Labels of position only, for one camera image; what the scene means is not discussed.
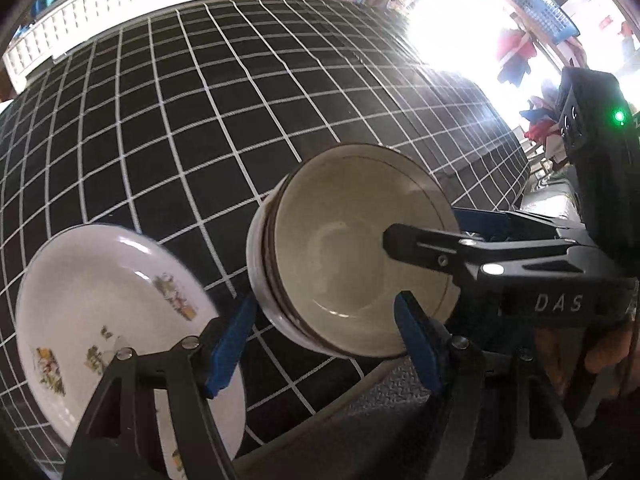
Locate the black checked tablecloth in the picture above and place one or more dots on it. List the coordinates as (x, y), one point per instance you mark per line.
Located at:
(200, 110)

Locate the white tufted cabinet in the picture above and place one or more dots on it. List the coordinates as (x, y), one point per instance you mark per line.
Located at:
(75, 20)

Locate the red and blue hanging clothes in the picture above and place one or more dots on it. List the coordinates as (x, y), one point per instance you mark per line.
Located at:
(515, 55)

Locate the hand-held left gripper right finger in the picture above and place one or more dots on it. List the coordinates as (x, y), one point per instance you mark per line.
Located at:
(415, 340)

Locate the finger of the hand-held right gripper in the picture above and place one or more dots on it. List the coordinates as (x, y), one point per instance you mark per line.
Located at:
(490, 222)
(425, 247)

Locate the blue plastic basket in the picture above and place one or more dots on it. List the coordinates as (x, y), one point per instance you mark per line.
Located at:
(542, 5)

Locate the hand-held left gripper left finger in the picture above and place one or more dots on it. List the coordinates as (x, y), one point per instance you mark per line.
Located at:
(230, 347)

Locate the white plate with colourful print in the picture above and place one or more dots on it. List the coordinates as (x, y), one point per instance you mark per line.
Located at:
(90, 300)

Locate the person's right hand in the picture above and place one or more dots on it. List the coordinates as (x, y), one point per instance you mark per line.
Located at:
(605, 355)

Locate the brown rimmed bowl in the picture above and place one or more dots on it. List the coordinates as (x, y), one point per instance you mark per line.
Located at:
(340, 220)

